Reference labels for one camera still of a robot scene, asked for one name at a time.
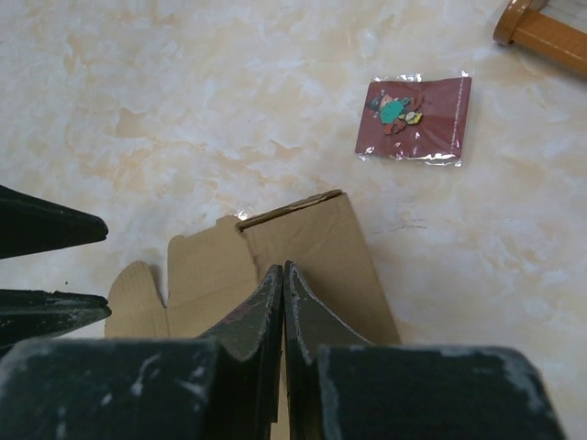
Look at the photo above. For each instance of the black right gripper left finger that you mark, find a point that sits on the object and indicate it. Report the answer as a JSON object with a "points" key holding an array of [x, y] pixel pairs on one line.
{"points": [[222, 384]]}

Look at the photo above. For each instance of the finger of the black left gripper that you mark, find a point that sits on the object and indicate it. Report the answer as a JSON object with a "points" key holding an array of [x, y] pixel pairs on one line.
{"points": [[30, 225], [35, 314]]}

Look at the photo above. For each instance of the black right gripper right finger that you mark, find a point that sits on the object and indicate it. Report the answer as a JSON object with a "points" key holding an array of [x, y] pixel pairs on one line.
{"points": [[342, 386]]}

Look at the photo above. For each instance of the brown cardboard box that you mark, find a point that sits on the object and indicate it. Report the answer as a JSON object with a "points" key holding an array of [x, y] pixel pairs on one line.
{"points": [[215, 269]]}

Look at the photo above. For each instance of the small red packet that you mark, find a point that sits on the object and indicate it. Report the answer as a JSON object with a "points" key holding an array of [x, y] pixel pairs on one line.
{"points": [[413, 118]]}

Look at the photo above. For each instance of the wooden shelf rack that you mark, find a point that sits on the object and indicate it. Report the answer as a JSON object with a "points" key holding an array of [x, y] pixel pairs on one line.
{"points": [[557, 36]]}

